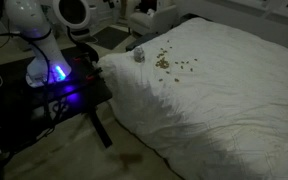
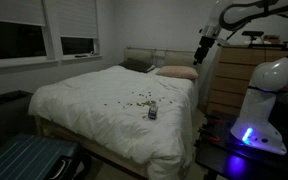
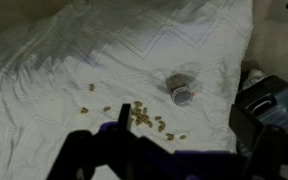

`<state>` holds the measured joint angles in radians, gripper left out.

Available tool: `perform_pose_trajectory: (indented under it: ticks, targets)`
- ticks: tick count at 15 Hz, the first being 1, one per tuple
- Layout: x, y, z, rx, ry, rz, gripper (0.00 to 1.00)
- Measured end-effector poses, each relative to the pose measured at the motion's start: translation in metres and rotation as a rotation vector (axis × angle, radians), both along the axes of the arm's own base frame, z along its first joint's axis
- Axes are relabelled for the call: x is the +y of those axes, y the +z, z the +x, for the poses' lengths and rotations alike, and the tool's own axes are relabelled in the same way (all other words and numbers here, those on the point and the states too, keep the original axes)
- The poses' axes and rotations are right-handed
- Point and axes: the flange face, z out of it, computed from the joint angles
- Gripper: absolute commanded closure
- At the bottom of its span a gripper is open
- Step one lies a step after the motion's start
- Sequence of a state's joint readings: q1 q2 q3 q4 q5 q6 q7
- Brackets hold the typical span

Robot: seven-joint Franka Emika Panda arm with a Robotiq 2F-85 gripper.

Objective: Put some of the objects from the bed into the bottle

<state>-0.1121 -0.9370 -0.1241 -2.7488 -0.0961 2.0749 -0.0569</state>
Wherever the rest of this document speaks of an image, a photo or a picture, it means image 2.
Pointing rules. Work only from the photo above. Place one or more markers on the dark remote control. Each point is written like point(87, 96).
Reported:
point(81, 55)

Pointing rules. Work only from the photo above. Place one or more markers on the black camera on stand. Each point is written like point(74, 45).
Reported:
point(252, 33)

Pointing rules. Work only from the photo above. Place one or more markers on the narrow white window blind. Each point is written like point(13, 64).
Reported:
point(77, 18)

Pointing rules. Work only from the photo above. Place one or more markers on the wooden chest of drawers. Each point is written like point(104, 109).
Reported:
point(230, 76)

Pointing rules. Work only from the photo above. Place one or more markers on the narrow dark window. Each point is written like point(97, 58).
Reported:
point(77, 45)

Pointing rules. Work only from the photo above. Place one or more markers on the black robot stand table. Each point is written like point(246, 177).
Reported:
point(217, 156)

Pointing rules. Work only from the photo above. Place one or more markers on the wooden bed frame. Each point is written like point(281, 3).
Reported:
point(94, 146)

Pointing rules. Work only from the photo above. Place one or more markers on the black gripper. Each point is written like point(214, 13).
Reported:
point(205, 43)

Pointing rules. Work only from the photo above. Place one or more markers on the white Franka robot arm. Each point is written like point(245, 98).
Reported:
point(260, 110)

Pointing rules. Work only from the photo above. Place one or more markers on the wide white window blind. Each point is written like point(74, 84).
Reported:
point(14, 11)

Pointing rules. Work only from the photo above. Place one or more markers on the small brown box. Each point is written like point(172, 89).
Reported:
point(272, 39)

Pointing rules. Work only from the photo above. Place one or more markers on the dark grey pillow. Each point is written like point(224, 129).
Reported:
point(135, 65)

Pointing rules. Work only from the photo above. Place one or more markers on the blue ribbed suitcase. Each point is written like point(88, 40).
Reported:
point(27, 156)

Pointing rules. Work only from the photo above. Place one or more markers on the wide dark window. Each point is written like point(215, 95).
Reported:
point(14, 40)

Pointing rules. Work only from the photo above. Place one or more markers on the beige padded headboard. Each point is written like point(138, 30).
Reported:
point(140, 55)

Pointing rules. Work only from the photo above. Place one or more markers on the pink pillow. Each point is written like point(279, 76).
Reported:
point(177, 72)

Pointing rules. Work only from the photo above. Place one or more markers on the bed with white duvet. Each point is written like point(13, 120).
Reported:
point(94, 100)

